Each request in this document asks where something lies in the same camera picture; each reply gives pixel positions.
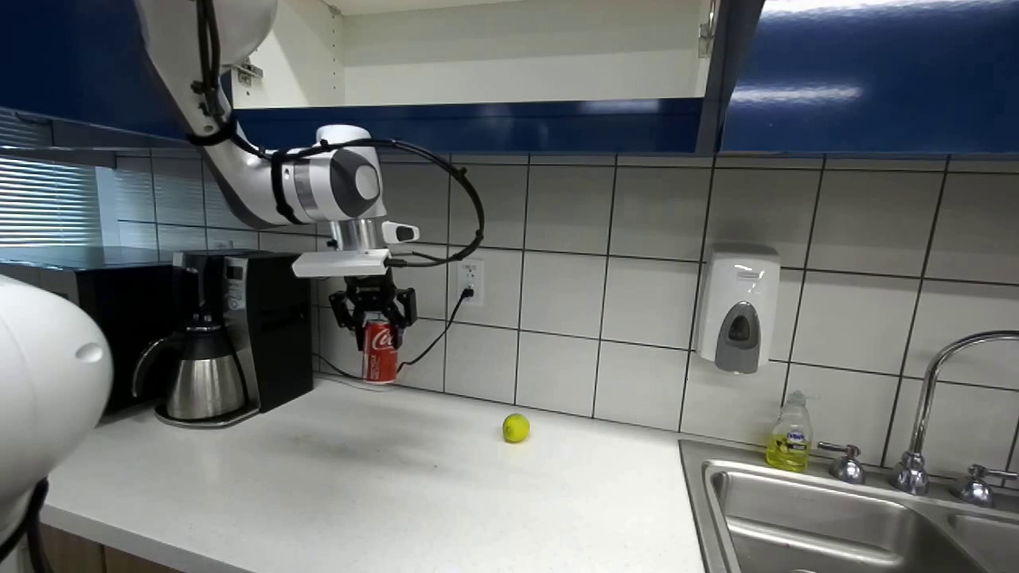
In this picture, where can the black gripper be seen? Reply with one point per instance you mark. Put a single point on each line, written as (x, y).
(370, 288)

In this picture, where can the red soda can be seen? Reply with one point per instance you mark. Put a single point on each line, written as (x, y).
(380, 353)

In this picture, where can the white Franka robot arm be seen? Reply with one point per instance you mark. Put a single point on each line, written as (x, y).
(244, 159)

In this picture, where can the metal cabinet hinge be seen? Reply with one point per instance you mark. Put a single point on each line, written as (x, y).
(709, 30)
(248, 70)

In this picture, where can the blue cabinet door panel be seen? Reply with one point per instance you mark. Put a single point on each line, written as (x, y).
(65, 64)

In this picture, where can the open blue cabinet door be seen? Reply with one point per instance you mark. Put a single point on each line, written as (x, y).
(726, 73)

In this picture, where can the black coffee maker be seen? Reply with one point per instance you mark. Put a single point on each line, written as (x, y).
(279, 340)

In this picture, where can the green lime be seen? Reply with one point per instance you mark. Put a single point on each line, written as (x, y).
(518, 428)

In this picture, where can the steel coffee carafe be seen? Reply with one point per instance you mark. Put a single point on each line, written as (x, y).
(201, 383)

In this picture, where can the black microwave oven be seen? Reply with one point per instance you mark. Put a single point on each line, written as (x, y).
(139, 319)

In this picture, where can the white window blinds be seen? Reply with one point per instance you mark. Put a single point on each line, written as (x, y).
(48, 209)

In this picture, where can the white soap dispenser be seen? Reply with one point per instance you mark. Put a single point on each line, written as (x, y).
(738, 297)

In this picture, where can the yellow dish soap bottle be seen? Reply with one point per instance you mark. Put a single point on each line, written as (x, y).
(788, 441)

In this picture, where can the stainless steel sink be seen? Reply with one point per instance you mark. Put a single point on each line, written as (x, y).
(828, 520)

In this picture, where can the chrome faucet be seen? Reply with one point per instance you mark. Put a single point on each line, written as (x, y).
(925, 415)

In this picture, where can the white wall outlet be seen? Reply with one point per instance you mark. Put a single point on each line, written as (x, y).
(469, 273)

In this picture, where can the open blue wall cabinet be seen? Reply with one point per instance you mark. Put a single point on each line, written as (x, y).
(531, 73)

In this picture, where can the closed blue wall cabinet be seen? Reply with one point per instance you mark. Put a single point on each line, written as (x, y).
(879, 96)

